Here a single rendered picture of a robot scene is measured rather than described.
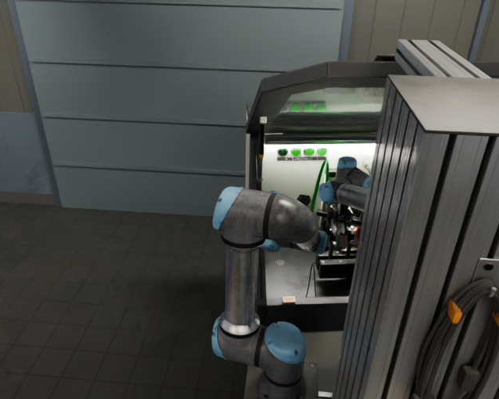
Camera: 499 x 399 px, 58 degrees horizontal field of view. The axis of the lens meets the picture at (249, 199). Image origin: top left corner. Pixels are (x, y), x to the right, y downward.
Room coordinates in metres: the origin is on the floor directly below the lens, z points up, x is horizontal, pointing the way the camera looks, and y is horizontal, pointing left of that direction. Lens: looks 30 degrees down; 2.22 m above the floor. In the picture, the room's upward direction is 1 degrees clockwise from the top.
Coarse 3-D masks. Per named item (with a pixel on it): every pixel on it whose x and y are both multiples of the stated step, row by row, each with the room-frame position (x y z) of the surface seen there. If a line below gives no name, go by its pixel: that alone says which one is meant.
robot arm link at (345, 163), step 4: (344, 156) 1.57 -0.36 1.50; (348, 156) 1.57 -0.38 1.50; (340, 160) 1.54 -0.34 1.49; (344, 160) 1.54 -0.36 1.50; (348, 160) 1.54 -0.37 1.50; (352, 160) 1.54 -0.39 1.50; (356, 160) 1.54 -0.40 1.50; (340, 164) 1.53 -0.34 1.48; (344, 164) 1.52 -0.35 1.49; (348, 164) 1.51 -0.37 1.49; (352, 164) 1.52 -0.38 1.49; (356, 164) 1.53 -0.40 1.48; (340, 168) 1.52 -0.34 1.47; (344, 168) 1.51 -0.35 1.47; (348, 168) 1.51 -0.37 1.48; (352, 168) 1.51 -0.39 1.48; (336, 172) 1.55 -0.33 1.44; (340, 172) 1.52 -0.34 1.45; (344, 172) 1.51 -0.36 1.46; (348, 172) 1.50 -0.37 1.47; (336, 176) 1.54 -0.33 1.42; (340, 176) 1.52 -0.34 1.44; (344, 176) 1.50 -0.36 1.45
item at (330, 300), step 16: (272, 304) 1.33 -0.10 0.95; (288, 304) 1.34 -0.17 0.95; (304, 304) 1.34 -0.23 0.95; (320, 304) 1.34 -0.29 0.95; (336, 304) 1.35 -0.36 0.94; (272, 320) 1.33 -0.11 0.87; (288, 320) 1.33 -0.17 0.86; (304, 320) 1.34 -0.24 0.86; (320, 320) 1.34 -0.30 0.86; (336, 320) 1.35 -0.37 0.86
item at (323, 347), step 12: (312, 336) 1.34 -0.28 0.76; (324, 336) 1.34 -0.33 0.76; (336, 336) 1.35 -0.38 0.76; (312, 348) 1.34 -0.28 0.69; (324, 348) 1.35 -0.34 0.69; (336, 348) 1.35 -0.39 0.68; (312, 360) 1.34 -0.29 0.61; (324, 360) 1.35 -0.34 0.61; (336, 360) 1.35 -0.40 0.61; (324, 372) 1.35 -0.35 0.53; (324, 384) 1.35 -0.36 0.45
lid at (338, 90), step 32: (320, 64) 1.10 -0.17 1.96; (352, 64) 1.09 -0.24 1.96; (384, 64) 1.10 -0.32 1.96; (480, 64) 1.12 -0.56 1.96; (256, 96) 1.37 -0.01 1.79; (288, 96) 1.24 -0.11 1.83; (320, 96) 1.32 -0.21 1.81; (352, 96) 1.33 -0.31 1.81; (256, 128) 1.76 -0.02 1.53; (288, 128) 1.78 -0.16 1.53; (320, 128) 1.79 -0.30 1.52; (352, 128) 1.81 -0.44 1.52
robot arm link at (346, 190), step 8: (320, 184) 1.40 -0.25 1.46; (328, 184) 1.38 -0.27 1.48; (336, 184) 1.37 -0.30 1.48; (344, 184) 1.35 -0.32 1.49; (352, 184) 1.34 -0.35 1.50; (320, 192) 1.39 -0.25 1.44; (328, 192) 1.35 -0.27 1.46; (336, 192) 1.34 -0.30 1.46; (344, 192) 1.31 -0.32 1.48; (352, 192) 1.28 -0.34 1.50; (360, 192) 1.26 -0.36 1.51; (328, 200) 1.35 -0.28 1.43; (336, 200) 1.35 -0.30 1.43; (344, 200) 1.30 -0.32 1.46; (352, 200) 1.26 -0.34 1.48; (360, 200) 1.24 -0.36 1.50; (360, 208) 1.23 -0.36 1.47
